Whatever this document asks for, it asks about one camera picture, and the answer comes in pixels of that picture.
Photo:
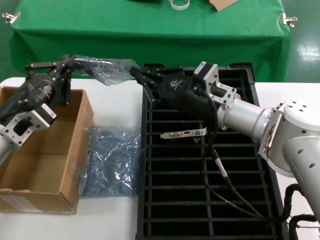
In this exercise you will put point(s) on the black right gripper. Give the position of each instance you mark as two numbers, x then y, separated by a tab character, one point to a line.
180	95

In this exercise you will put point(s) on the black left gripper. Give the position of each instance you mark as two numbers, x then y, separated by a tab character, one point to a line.
37	90

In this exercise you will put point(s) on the translucent grey antistatic bag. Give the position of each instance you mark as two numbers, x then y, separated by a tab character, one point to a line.
117	155
107	71

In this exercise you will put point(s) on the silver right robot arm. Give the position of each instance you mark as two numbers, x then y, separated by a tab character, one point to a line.
245	115

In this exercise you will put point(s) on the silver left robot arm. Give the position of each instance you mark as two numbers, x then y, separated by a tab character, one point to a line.
7	150

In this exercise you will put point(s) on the brown cardboard box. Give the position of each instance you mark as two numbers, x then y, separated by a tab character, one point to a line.
50	162

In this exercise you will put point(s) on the black slotted container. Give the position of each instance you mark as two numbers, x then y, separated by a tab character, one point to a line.
175	200

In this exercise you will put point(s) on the green tablecloth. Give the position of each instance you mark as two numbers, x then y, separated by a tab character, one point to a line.
150	32

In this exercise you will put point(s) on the silver binder clip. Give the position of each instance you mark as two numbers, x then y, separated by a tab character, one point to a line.
11	18
286	19

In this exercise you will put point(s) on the white tape roll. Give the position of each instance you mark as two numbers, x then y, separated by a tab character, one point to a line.
178	7

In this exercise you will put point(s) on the black flat object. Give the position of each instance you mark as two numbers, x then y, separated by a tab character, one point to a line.
143	1

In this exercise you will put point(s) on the brown cardboard piece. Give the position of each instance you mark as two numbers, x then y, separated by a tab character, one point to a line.
221	5

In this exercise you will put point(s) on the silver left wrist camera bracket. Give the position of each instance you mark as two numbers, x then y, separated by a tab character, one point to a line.
37	122

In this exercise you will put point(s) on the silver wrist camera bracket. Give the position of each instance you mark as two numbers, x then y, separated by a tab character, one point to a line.
37	122
230	96

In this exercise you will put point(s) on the graphics card with metal bracket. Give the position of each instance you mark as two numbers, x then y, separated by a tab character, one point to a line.
182	133

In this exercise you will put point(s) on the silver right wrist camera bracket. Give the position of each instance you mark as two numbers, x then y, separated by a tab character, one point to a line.
230	96

